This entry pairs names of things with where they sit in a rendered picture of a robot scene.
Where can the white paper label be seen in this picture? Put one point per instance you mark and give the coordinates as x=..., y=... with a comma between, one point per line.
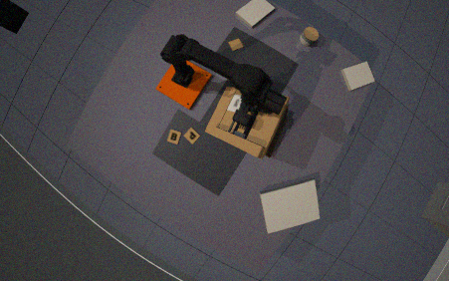
x=235, y=103

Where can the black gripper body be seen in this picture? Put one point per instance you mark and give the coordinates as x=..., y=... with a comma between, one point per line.
x=241, y=117

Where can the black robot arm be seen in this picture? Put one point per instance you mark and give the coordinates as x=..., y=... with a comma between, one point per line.
x=251, y=81

